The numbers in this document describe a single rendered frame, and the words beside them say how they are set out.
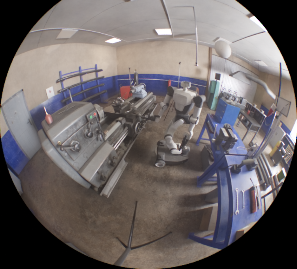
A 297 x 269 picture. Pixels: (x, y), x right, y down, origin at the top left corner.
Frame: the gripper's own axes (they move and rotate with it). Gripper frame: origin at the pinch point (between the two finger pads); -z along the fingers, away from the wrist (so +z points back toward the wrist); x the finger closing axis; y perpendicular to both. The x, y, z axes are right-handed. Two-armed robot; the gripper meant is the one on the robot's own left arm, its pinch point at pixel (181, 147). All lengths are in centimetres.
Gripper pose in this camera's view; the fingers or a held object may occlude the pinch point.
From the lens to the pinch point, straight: 142.7
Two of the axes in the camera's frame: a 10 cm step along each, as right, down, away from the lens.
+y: 6.2, 4.4, -6.5
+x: -7.6, 1.4, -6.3
